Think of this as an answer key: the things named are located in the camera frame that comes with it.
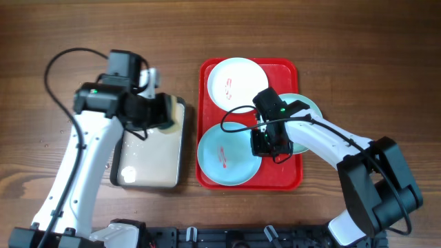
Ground light blue plate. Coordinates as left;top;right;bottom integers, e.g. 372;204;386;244
197;122;262;186

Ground pale green plate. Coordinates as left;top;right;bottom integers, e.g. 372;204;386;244
275;93;324;155

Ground green yellow sponge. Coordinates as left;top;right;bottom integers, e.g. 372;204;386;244
158;96;184;134

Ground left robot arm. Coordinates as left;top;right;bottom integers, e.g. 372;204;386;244
8;83;176;247

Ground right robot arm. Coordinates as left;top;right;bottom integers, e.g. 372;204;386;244
251;87;423;247

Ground black water tray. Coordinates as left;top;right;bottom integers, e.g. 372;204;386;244
110;96;187;189

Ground red plastic tray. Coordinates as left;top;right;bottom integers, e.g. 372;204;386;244
196;58;303;191

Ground white plate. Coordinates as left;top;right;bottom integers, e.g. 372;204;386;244
207;57;269;112

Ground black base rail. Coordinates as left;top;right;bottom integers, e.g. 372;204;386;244
110;218;389;248

